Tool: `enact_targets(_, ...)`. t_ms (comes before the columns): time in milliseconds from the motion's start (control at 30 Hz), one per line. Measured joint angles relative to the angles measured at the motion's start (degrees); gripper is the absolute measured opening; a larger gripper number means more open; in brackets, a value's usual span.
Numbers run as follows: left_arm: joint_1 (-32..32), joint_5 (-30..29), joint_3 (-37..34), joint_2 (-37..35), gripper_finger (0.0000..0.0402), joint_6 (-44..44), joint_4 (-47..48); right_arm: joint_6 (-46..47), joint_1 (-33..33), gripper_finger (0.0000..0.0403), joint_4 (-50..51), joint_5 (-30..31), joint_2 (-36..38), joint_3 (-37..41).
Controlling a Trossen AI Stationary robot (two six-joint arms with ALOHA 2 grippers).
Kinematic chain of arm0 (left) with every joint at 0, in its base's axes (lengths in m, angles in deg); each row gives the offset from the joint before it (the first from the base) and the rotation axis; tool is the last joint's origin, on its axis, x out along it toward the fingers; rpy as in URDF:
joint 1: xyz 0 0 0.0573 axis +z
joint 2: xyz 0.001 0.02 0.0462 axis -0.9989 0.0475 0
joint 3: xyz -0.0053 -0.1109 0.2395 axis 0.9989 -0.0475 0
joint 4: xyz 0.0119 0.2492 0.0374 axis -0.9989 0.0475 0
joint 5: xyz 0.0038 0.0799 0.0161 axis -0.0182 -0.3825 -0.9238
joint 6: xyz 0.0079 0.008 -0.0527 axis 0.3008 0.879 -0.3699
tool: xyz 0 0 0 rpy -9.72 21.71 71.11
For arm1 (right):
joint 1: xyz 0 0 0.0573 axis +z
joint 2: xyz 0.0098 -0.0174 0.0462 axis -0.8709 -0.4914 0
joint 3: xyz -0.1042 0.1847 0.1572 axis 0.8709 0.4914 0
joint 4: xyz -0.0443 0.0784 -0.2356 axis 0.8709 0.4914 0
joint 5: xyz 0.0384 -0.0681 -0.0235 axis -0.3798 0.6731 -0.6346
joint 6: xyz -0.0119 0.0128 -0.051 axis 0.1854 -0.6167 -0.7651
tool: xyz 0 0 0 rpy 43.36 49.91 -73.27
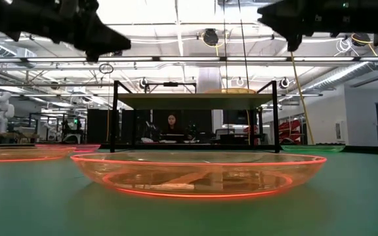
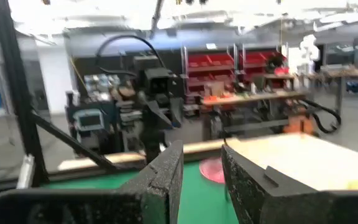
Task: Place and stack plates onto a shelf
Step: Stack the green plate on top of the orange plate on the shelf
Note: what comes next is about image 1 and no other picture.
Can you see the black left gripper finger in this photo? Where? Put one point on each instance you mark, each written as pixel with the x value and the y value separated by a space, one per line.
pixel 92 55
pixel 103 34

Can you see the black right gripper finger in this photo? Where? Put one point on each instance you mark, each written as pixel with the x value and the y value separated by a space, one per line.
pixel 284 19
pixel 294 44

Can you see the translucent orange plastic plate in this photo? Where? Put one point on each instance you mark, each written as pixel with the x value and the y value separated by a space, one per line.
pixel 230 91
pixel 18 153

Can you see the translucent green plastic plate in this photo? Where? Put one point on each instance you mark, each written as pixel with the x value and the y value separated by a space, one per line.
pixel 312 148

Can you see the red storage bin rack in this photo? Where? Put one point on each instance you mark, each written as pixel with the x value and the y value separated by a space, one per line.
pixel 289 131

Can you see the long ceiling light bar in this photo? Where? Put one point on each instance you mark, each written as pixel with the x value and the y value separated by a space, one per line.
pixel 189 59

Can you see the black monitor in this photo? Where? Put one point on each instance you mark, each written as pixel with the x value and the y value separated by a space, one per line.
pixel 236 117

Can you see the white robot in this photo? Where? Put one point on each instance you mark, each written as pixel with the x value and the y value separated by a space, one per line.
pixel 0 111

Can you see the person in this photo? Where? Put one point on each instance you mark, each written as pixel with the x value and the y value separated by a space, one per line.
pixel 172 123

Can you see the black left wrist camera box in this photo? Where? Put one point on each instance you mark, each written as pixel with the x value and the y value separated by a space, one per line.
pixel 77 4

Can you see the grey ventilation duct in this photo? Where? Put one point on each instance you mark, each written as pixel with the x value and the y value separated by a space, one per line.
pixel 349 72

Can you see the wooden shelf with black frame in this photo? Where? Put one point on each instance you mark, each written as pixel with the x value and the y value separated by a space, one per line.
pixel 192 101

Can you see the black table edge rail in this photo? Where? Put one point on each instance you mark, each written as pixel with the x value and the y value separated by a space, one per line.
pixel 372 149

